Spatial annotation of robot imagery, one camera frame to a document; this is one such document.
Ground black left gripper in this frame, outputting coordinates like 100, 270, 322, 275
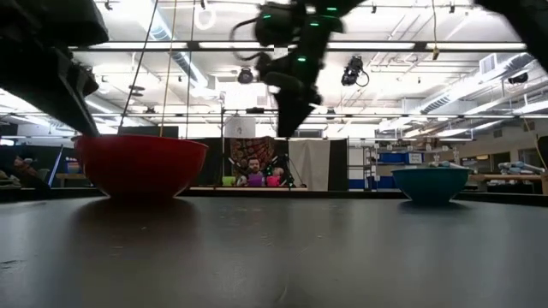
0, 0, 110, 138

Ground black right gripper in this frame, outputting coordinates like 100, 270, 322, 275
255, 50, 323, 139

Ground large red bowl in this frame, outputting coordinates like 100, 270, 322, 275
73, 134, 210, 200

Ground teal bowl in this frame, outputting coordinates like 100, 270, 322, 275
390, 166, 472, 204

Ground white shelf rack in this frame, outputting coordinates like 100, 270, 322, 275
347, 147, 378, 192

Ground beige curtain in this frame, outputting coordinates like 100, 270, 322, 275
288, 139, 331, 193

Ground patterned tapestry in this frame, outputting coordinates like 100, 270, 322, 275
229, 136, 277, 176

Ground white paper sign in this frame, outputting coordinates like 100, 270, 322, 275
224, 117, 257, 139

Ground black curtain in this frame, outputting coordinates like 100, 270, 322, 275
329, 139, 349, 193
183, 137, 224, 187

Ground seated person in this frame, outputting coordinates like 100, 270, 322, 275
237, 157, 286, 188

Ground open laptop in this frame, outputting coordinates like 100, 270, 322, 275
46, 145, 65, 188

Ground person with cap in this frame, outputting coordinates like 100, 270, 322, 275
11, 156, 44, 185

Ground black monitor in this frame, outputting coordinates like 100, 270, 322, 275
117, 126, 180, 139

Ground low blue storage bins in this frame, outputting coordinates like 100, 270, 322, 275
348, 177, 397, 190

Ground blue storage bins with label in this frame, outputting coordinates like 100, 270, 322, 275
378, 152, 425, 165

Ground wooden background table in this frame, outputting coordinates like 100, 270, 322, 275
468, 173, 548, 196

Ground round black ceiling camera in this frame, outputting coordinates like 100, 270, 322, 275
237, 67, 255, 86

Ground black camera with cable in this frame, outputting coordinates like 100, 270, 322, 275
340, 55, 370, 88

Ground black hanging cable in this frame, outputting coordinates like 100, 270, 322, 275
117, 0, 159, 129

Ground black background frame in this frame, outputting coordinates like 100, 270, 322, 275
220, 108, 279, 189

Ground aluminium frame beam with lights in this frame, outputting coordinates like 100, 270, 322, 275
70, 40, 527, 53

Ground thin dark hanging cable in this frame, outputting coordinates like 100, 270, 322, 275
184, 0, 197, 139

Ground white hanging ring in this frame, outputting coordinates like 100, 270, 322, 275
193, 3, 217, 31

